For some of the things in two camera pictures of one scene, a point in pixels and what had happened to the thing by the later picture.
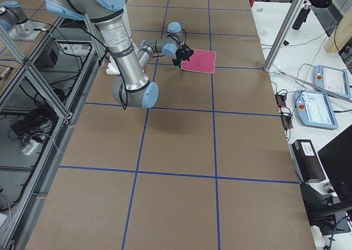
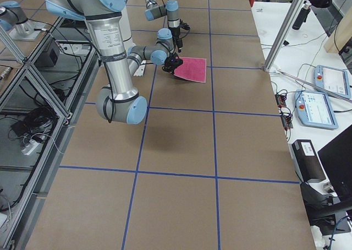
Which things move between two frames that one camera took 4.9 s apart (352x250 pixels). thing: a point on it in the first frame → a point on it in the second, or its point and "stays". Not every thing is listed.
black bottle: [302, 16] stays
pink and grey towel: [201, 61] → [192, 69]
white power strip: [31, 145] stays
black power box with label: [306, 161] stays
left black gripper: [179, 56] → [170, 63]
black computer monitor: [336, 159] stays
